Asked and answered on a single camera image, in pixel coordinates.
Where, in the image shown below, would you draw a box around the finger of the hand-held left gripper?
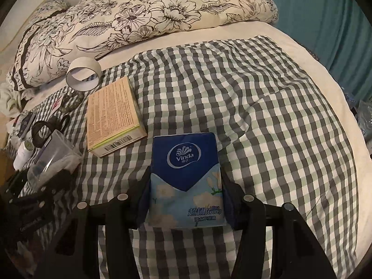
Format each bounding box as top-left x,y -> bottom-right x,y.
17,174 -> 74,199
0,169 -> 32,207

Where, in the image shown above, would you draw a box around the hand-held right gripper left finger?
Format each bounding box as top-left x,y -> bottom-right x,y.
36,171 -> 152,279

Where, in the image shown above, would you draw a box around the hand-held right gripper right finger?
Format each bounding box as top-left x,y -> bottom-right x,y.
219,166 -> 335,279

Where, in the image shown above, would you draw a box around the brown cardboard box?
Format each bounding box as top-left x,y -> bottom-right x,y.
0,149 -> 16,181

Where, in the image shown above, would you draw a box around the clear plastic container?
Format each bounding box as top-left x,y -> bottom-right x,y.
27,130 -> 83,191

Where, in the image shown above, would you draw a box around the blue tissue pack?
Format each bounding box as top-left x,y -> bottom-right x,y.
147,132 -> 227,229

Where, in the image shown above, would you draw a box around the white plastic bottle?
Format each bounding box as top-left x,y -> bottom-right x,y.
13,139 -> 36,171

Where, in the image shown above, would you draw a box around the black scissors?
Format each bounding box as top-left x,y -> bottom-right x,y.
31,114 -> 70,149

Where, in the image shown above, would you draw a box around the white and dark packet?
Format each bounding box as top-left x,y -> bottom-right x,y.
13,112 -> 37,140

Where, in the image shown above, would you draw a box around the pale green cloth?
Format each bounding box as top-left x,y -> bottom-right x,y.
0,82 -> 24,114

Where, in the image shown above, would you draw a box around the tan cardboard carton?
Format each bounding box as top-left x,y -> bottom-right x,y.
87,76 -> 148,158

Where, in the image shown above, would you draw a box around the checked blanket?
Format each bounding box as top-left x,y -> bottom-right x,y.
6,35 -> 359,279

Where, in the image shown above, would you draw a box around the white tape roll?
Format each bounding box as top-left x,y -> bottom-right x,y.
65,57 -> 102,91

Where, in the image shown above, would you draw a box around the cream bed sheet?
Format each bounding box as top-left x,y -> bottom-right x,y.
27,20 -> 372,210

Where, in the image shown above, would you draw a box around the floral quilt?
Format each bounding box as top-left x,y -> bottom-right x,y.
6,0 -> 278,88

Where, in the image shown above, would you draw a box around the teal curtain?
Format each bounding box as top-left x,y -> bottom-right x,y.
246,0 -> 372,103

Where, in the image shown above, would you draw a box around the green bead bracelet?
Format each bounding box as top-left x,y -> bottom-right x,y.
59,91 -> 88,114

